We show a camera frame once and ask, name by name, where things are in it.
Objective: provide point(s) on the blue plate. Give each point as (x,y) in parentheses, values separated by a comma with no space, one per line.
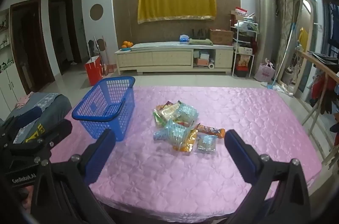
(125,49)

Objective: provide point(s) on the black storage bin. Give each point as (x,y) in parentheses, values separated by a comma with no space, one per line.
(241,72)

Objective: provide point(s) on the red paper bag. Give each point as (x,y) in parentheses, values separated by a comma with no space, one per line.
(93,70)

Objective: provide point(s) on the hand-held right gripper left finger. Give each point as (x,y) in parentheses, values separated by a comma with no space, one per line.
(99,157)

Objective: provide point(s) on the round brown wall decoration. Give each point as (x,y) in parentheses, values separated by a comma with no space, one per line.
(96,12)

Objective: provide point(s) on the blue tissue box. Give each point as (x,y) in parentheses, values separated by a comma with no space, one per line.
(184,39)

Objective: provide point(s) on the white metal rack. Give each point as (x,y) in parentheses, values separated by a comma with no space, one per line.
(245,36)

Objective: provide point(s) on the blue plastic basket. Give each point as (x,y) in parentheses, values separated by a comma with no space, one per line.
(87,126)

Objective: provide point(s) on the paper towel roll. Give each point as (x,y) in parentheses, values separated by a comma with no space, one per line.
(211,65)

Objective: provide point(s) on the small clear blue snack packet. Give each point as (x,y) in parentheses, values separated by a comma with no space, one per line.
(206,144)

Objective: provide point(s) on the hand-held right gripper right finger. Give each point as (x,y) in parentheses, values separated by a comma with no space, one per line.
(239,157)

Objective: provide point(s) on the pink bag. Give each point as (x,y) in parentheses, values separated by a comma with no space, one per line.
(264,72)

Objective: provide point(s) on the orange box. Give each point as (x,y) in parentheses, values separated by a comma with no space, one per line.
(202,62)

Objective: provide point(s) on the black router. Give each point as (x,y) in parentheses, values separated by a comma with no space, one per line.
(198,34)

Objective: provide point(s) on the large light-blue cracker packet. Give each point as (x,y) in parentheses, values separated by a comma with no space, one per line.
(172,132)

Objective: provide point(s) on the grey sofa with lace cover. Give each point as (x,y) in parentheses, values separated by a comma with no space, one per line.
(53,104)

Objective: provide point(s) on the dark wooden door frame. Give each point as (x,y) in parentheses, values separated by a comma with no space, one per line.
(43,54)
(75,36)

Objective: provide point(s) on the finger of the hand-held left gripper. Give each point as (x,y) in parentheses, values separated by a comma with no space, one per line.
(30,116)
(59,130)

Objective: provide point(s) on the heap of oranges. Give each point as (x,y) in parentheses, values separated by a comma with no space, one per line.
(127,44)

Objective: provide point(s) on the green folded cloth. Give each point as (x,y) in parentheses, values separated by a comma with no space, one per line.
(200,41)

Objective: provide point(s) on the orange bar wrapper snack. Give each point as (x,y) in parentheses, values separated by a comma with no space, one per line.
(212,130)

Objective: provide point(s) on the tall standing air conditioner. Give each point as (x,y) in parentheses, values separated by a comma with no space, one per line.
(264,14)

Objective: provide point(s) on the wood-framed standing mirror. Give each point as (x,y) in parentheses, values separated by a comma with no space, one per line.
(304,28)

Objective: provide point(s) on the light-blue clear snack packet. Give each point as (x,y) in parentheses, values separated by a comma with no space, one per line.
(186,112)

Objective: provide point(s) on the pink garment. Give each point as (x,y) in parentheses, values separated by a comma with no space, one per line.
(25,99)

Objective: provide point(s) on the white display cabinet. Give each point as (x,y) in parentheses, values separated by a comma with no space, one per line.
(8,86)

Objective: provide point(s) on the yellow cloth cover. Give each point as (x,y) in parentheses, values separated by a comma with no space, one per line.
(174,1)

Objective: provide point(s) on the red and white box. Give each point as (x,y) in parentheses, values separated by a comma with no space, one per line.
(241,11)

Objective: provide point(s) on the pink quilted table cover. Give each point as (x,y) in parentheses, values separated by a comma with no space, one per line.
(172,173)

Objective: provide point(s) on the hanging dark clothes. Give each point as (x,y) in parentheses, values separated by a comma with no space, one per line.
(327,96)

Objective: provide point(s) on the yellow-orange snack packet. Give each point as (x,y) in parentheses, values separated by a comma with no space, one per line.
(189,144)

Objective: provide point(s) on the red dustpan with broom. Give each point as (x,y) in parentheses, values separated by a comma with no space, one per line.
(106,69)

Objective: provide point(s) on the beige low cabinet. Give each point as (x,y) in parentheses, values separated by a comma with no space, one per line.
(164,57)

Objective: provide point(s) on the brown cardboard box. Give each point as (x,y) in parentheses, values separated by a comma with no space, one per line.
(221,37)

